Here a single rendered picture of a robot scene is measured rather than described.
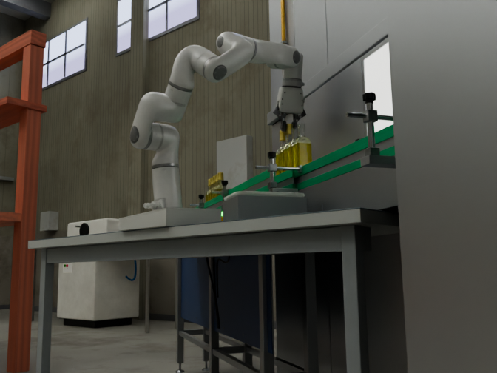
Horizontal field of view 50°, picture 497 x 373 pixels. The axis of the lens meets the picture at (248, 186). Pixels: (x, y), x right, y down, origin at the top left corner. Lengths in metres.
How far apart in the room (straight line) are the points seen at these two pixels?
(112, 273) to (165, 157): 4.69
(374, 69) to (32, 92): 2.69
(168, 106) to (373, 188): 0.75
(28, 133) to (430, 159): 3.25
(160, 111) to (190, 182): 5.07
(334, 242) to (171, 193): 0.68
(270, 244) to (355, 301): 0.30
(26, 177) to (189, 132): 3.49
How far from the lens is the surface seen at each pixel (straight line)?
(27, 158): 3.87
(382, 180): 1.38
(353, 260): 1.32
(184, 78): 1.81
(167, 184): 1.83
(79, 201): 8.88
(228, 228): 1.51
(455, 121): 0.91
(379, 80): 1.79
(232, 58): 1.80
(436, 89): 0.96
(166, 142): 1.86
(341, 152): 1.62
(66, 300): 6.84
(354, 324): 1.33
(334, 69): 2.10
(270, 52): 1.96
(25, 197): 3.82
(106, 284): 6.43
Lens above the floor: 0.61
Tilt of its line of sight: 9 degrees up
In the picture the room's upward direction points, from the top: 1 degrees counter-clockwise
